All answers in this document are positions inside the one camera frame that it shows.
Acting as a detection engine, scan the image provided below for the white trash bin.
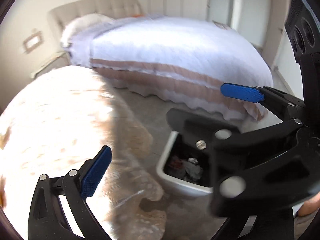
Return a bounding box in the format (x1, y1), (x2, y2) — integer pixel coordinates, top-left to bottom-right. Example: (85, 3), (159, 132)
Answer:
(156, 132), (213, 198)

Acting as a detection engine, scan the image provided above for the gold embroidered tablecloth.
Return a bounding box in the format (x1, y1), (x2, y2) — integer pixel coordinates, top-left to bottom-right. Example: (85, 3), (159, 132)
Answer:
(1, 66), (166, 239)

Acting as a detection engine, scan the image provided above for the beige bedside table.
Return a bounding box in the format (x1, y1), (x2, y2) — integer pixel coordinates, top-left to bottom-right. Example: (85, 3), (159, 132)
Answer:
(30, 51), (69, 80)

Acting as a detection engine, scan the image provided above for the beige tufted headboard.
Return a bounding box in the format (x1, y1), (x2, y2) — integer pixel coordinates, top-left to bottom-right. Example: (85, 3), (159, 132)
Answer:
(48, 0), (143, 41)

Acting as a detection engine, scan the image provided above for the white fluffy pillow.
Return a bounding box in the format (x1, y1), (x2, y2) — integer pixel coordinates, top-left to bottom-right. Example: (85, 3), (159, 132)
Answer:
(60, 13), (114, 47)

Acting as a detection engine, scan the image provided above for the framed wall switch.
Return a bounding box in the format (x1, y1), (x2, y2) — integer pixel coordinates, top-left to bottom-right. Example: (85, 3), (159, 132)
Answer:
(23, 31), (43, 54)

